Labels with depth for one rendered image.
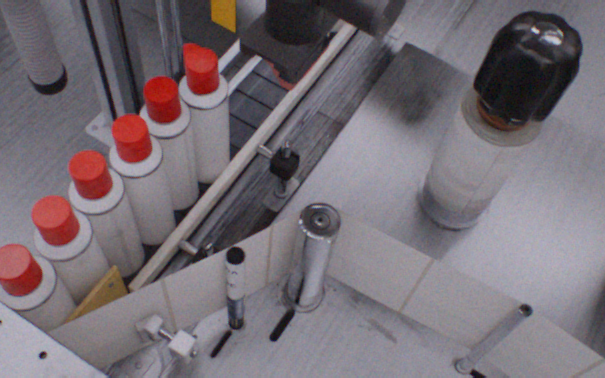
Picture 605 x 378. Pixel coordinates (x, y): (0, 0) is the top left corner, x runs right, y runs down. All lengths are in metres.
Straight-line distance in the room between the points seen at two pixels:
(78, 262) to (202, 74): 0.21
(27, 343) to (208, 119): 0.32
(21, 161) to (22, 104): 0.09
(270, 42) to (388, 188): 0.28
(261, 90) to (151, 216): 0.27
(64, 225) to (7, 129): 0.40
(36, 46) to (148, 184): 0.16
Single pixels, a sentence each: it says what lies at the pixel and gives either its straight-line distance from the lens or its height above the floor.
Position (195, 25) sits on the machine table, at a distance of 1.05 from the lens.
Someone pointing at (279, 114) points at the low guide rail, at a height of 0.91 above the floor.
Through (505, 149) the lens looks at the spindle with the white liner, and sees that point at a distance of 0.70.
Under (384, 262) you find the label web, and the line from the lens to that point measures 0.65.
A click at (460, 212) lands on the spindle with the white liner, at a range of 0.81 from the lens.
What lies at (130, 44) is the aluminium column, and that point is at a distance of 0.81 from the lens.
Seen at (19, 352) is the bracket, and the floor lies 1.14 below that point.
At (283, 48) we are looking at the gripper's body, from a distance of 0.65.
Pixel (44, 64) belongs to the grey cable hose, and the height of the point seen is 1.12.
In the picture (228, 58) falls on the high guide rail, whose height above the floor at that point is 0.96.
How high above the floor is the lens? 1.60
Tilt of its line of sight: 60 degrees down
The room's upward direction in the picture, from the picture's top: 10 degrees clockwise
